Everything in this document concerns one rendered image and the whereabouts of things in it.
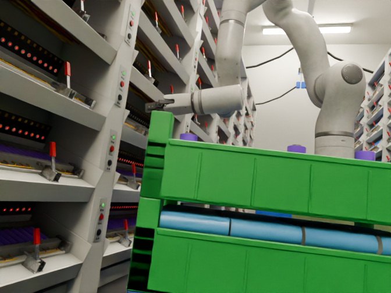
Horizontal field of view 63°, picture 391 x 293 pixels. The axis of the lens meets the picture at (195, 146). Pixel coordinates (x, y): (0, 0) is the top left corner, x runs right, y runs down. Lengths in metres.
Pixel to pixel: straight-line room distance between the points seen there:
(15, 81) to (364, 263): 0.63
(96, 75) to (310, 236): 0.83
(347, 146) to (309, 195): 0.80
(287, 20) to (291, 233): 0.99
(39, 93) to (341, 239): 0.63
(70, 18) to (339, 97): 0.79
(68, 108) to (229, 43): 0.56
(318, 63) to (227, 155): 0.95
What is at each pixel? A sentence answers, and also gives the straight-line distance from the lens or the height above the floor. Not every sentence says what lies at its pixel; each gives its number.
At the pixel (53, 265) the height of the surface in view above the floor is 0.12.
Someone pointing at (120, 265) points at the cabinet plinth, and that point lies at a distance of 1.25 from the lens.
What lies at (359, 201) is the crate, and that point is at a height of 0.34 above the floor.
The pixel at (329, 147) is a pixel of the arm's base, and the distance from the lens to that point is 1.08.
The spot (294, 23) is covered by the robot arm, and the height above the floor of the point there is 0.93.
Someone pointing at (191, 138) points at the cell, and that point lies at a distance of 0.32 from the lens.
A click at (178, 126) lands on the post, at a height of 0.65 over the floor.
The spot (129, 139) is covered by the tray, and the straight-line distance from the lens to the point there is 1.10.
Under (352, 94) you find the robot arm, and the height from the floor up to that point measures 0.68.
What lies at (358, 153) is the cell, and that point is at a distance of 0.36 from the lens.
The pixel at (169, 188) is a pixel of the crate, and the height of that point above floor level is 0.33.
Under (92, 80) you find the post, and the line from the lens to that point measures 1.02.
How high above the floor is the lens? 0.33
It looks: 8 degrees up
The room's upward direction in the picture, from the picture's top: 7 degrees clockwise
